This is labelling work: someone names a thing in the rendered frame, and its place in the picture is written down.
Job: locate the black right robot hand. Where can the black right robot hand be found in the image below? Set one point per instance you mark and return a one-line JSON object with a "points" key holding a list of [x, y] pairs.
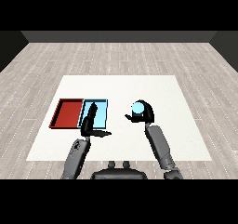
{"points": [[148, 114]]}

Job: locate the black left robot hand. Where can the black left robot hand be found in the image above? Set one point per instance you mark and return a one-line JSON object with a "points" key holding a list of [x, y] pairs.
{"points": [[87, 124]]}

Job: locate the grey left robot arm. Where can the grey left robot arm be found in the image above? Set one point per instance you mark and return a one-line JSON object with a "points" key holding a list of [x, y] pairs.
{"points": [[75, 158]]}

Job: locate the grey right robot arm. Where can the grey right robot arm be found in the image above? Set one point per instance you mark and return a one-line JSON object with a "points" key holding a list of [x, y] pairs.
{"points": [[162, 151]]}

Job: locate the small blue can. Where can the small blue can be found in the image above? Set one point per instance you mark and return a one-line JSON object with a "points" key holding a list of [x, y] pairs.
{"points": [[137, 109]]}

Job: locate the light blue shallow open box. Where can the light blue shallow open box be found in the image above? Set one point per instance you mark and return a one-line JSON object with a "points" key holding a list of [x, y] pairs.
{"points": [[99, 116]]}

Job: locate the red shallow open box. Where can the red shallow open box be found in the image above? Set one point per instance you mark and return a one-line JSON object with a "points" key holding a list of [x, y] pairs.
{"points": [[66, 113]]}

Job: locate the dark grey robot body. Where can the dark grey robot body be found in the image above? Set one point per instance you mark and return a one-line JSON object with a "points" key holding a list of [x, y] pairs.
{"points": [[119, 173]]}

